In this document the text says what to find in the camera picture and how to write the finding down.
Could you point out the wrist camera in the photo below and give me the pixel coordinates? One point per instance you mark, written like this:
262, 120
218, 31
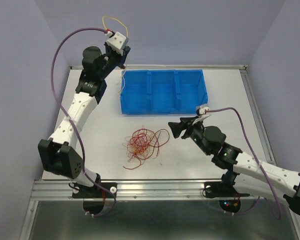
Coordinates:
201, 113
116, 41

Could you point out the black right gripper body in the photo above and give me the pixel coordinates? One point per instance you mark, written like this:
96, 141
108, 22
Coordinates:
195, 131

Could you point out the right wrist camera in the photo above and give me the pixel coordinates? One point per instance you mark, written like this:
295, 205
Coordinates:
201, 113

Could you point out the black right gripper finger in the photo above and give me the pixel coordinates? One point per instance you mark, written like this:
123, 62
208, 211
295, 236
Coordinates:
189, 120
177, 128

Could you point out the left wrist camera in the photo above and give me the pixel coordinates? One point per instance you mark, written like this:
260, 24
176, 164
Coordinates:
116, 41

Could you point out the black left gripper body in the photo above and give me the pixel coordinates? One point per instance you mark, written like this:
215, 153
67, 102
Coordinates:
114, 59

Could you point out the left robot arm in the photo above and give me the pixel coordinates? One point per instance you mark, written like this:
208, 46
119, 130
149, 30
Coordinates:
57, 153

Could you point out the blue three-compartment plastic bin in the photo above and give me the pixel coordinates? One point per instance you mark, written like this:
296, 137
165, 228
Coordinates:
162, 92

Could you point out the aluminium front mounting rail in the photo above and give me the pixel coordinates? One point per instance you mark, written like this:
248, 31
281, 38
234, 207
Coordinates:
153, 190

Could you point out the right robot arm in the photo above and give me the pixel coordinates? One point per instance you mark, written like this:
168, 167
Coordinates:
245, 176

